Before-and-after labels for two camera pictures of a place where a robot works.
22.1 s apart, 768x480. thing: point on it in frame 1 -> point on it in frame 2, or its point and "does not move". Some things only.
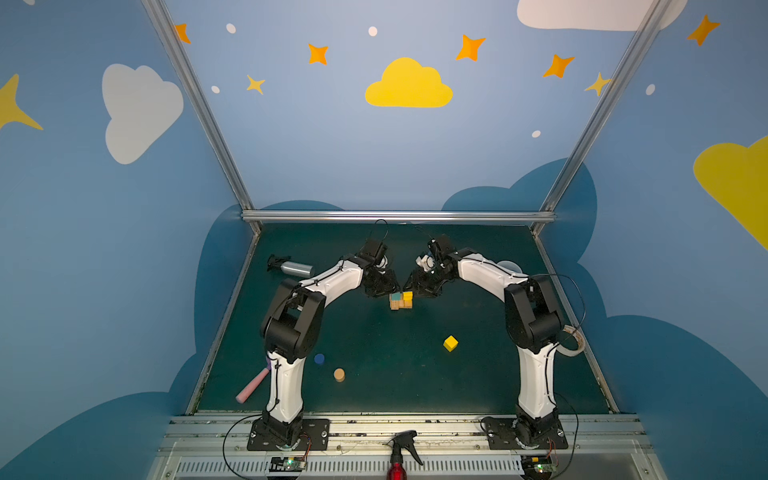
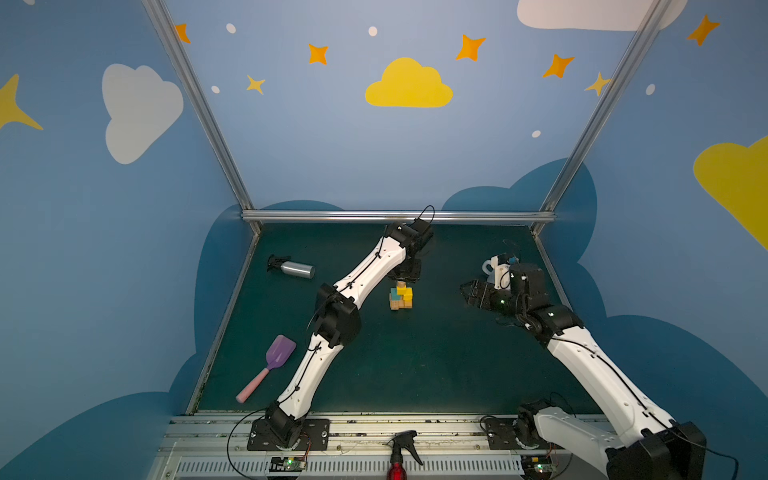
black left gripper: x=382 y=282 -> x=408 y=268
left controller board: x=286 y=464 does not move
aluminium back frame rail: x=444 y=216 does not move
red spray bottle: x=405 y=439 does not move
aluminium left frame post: x=176 y=47 does not move
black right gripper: x=424 y=282 -> x=482 y=294
